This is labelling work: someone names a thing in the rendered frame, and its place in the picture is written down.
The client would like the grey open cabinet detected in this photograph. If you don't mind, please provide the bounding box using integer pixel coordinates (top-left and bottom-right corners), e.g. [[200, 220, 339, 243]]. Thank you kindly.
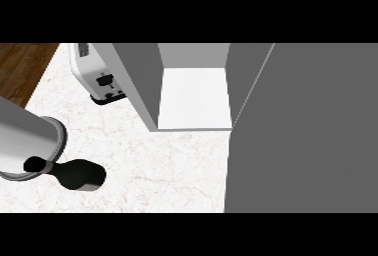
[[92, 43, 275, 133]]

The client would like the dark grey cabinet door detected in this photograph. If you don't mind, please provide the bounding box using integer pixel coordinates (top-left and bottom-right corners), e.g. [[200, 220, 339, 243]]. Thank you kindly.
[[223, 43, 378, 214]]

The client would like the dark green wine bottle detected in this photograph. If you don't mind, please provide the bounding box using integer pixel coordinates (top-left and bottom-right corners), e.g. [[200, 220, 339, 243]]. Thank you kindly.
[[23, 155, 108, 193]]

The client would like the white toaster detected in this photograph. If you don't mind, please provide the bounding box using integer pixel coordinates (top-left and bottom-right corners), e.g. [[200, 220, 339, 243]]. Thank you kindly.
[[68, 43, 129, 106]]

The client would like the pale grey cylindrical appliance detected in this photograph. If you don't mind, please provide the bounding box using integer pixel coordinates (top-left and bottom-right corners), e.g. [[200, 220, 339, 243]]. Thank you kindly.
[[0, 95, 70, 183]]

